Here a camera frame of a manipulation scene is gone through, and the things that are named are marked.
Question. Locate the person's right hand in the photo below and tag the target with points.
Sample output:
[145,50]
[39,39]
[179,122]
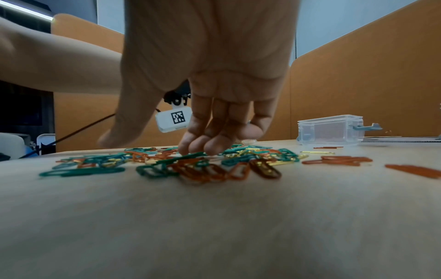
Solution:
[213,41]

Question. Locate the pile of colored paper clips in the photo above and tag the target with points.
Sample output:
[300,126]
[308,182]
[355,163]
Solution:
[206,163]

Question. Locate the person's left forearm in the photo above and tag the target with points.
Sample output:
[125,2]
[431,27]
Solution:
[51,65]

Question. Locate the blue patterned desk mat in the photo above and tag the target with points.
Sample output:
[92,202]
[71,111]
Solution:
[399,139]

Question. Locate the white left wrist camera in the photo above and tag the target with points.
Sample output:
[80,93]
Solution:
[165,124]

